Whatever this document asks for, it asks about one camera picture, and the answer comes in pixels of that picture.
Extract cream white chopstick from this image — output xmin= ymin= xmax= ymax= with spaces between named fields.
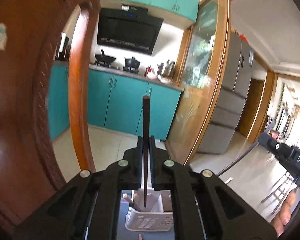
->
xmin=122 ymin=193 xmax=142 ymax=212

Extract dark red chopstick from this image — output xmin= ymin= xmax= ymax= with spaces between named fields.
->
xmin=142 ymin=95 xmax=150 ymax=207

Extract teal kitchen cabinets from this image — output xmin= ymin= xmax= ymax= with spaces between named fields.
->
xmin=46 ymin=61 xmax=182 ymax=141

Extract person's right hand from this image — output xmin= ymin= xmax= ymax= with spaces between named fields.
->
xmin=270 ymin=189 xmax=296 ymax=237

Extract metal stool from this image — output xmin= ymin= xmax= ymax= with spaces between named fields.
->
xmin=261 ymin=171 xmax=295 ymax=215

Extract white plastic utensil holder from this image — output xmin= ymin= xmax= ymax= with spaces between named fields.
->
xmin=125 ymin=189 xmax=173 ymax=232

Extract wooden glass sliding door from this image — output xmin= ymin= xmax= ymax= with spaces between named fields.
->
xmin=165 ymin=0 xmax=231 ymax=165

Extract red bottle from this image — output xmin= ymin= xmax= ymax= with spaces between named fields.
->
xmin=144 ymin=66 xmax=152 ymax=77

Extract black cooking pot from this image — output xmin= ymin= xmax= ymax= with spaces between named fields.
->
xmin=123 ymin=57 xmax=140 ymax=74

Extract black wok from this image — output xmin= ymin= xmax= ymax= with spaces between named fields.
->
xmin=95 ymin=49 xmax=116 ymax=67

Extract grey refrigerator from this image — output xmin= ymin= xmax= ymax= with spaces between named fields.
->
xmin=197 ymin=33 xmax=254 ymax=154

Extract black range hood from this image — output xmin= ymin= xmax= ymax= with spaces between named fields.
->
xmin=97 ymin=8 xmax=164 ymax=55

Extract carved wooden chair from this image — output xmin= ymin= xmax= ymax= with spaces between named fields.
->
xmin=0 ymin=0 xmax=100 ymax=233

